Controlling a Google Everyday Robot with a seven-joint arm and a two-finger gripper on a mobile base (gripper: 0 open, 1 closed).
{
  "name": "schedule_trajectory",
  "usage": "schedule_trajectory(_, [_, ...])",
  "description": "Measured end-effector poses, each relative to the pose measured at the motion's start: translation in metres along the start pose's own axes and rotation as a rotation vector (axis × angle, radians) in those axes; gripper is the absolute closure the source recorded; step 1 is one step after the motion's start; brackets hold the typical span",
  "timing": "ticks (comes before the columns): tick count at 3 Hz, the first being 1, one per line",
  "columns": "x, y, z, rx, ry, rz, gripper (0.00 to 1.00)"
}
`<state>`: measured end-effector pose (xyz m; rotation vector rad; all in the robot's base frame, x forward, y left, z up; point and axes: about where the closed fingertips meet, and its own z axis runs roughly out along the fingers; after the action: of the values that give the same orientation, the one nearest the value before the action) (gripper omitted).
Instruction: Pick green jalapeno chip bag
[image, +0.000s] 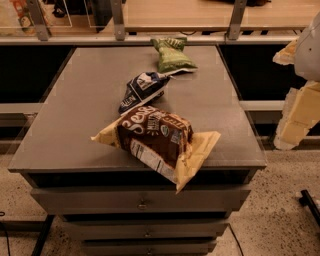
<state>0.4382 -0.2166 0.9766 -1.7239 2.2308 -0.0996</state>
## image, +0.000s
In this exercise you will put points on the dark blue chip bag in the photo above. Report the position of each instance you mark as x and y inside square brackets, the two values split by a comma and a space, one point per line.
[144, 88]

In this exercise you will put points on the brown and yellow chip bag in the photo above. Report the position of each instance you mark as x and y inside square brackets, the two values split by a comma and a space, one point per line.
[163, 141]

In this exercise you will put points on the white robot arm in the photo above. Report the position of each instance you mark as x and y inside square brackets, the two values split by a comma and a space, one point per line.
[307, 56]

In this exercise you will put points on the green jalapeno chip bag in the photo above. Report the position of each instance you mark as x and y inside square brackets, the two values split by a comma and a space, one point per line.
[171, 56]

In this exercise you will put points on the top grey drawer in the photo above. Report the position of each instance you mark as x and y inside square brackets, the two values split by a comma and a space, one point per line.
[98, 200]

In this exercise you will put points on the wooden table in background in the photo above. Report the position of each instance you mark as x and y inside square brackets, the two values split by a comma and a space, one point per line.
[205, 15]

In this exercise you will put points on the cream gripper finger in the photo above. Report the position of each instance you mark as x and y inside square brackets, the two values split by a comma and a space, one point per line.
[301, 112]
[286, 56]

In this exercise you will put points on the black floor frame bar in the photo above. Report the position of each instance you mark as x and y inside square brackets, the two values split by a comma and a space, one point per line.
[42, 236]

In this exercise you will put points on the grey metal railing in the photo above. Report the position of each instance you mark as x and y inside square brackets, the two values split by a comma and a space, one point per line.
[84, 29]

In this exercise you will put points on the middle grey drawer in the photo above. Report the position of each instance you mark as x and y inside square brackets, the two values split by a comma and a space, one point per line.
[145, 229]

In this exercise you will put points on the grey drawer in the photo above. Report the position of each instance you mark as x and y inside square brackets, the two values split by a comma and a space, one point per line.
[149, 249]
[145, 229]
[98, 200]

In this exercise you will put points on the bottom grey drawer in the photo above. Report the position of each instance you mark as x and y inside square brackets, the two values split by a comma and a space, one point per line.
[149, 249]

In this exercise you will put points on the black metal floor bar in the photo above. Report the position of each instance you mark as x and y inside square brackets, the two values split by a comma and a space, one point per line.
[306, 200]

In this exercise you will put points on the colourful package on shelf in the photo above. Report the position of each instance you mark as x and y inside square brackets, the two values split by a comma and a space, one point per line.
[15, 18]

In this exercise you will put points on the grey drawer cabinet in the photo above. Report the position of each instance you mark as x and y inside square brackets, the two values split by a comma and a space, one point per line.
[159, 182]

